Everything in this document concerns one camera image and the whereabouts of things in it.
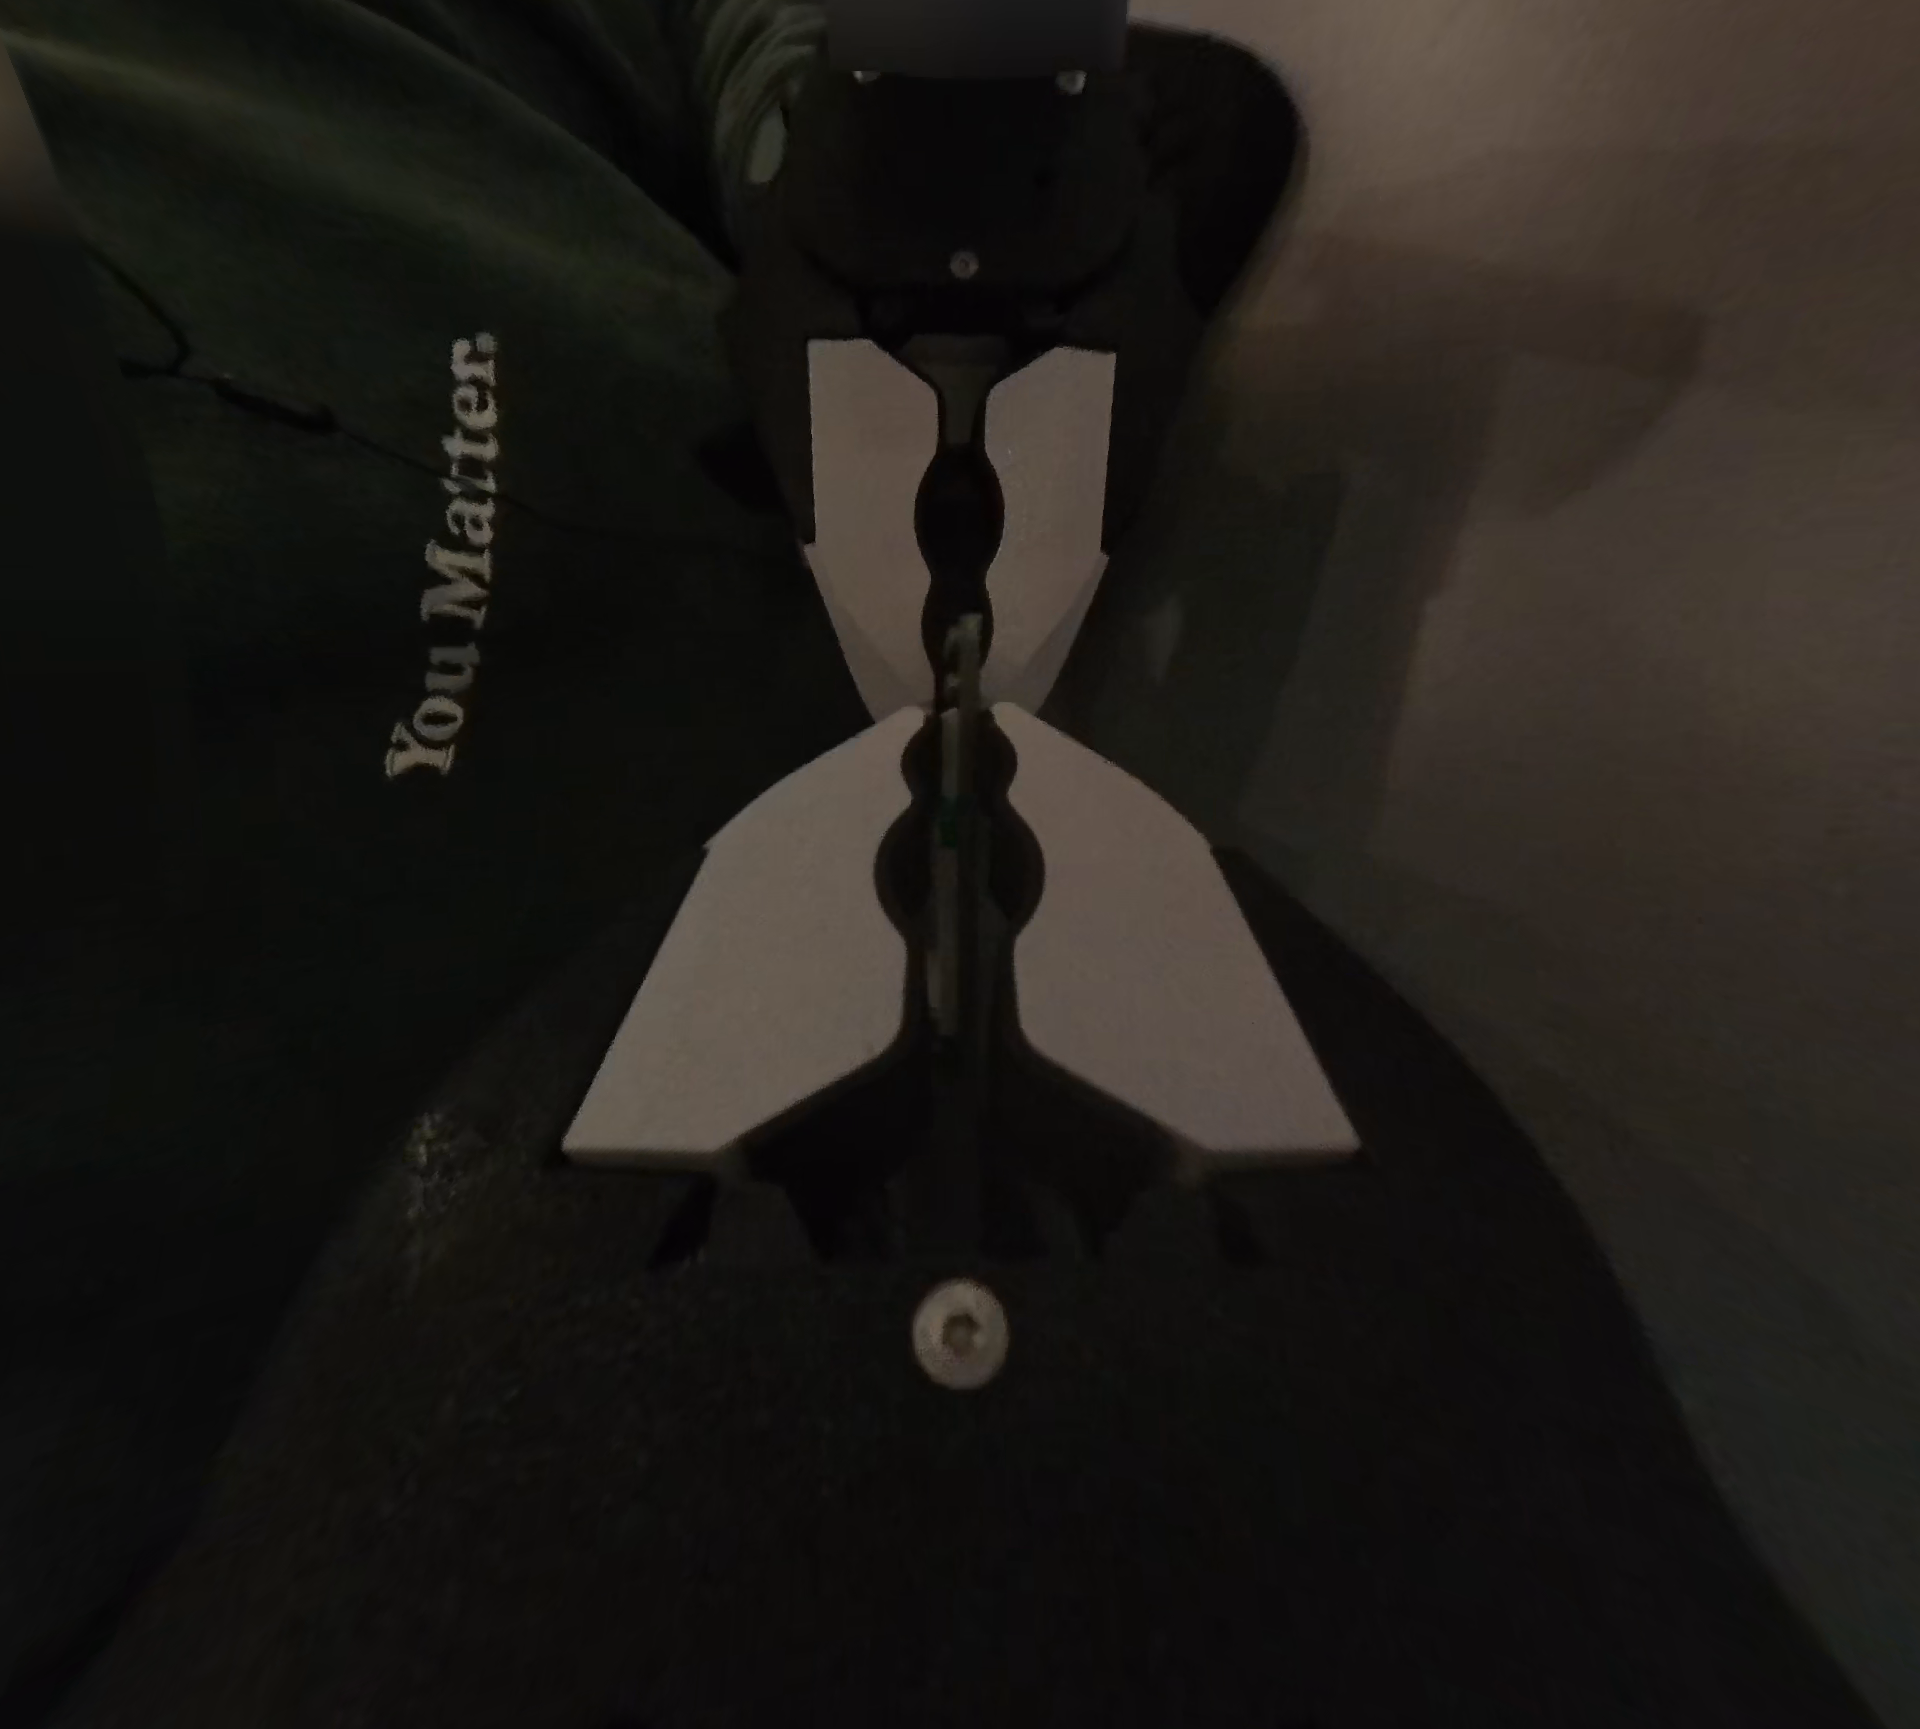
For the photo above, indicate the dark green sweatshirt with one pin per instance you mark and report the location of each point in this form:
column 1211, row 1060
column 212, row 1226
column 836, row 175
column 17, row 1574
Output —
column 301, row 559

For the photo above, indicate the person's left forearm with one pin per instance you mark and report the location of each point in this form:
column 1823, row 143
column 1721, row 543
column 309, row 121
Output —
column 705, row 34

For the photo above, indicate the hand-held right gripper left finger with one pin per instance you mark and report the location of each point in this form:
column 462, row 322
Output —
column 751, row 978

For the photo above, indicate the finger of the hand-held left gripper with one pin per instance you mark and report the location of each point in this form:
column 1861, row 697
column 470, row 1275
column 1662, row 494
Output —
column 1059, row 485
column 863, row 485

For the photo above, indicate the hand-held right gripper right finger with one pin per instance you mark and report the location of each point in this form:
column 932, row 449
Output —
column 1170, row 994

